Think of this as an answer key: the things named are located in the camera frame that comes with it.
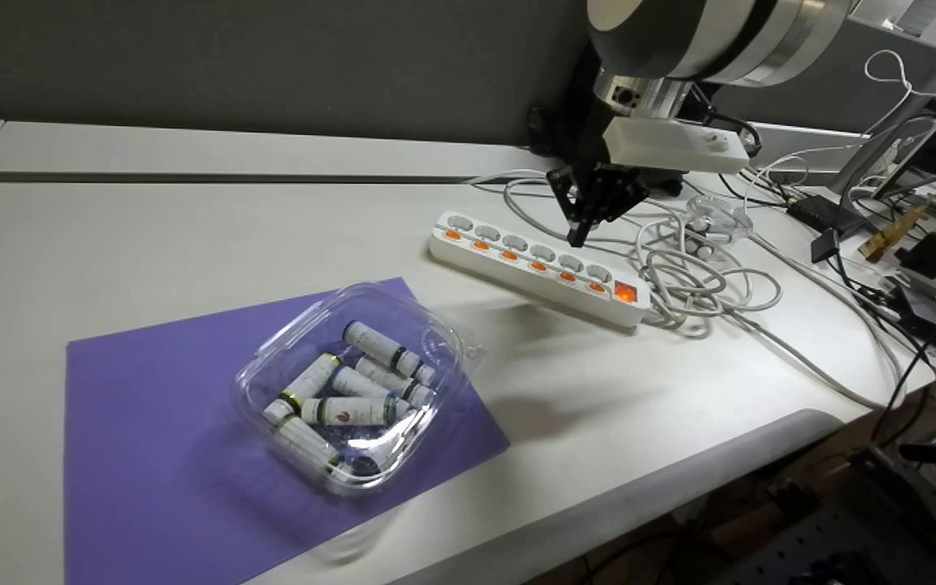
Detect white tube with black band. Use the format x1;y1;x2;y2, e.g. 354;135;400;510
298;394;414;429
259;351;346;429
326;363;398;405
269;418;350;487
350;355;437;410
340;319;429;380

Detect white power strip orange switches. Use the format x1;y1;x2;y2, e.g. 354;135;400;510
422;210;658;336

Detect white flat box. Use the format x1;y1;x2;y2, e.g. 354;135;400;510
747;121;870;181

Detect grey tangled power cable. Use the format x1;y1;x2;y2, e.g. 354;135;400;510
470;172;907;418

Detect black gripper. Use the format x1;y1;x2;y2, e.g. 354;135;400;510
542;128;688;251

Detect purple mat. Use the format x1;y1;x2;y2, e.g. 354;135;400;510
63;278;512;585

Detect white looped cable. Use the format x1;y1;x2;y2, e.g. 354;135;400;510
861;46;915;104

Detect grey metal stand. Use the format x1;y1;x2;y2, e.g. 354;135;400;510
834;35;936;205

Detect yellow stick-like tool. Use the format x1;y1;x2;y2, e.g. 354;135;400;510
854;205;934;264

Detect clear plastic container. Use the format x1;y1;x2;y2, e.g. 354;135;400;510
230;278;489;500

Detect black cable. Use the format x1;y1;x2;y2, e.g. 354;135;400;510
705;152;936;418

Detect black backpack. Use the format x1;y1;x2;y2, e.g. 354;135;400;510
524;46;606;169

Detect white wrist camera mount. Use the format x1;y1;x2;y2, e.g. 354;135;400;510
597;113;757;175

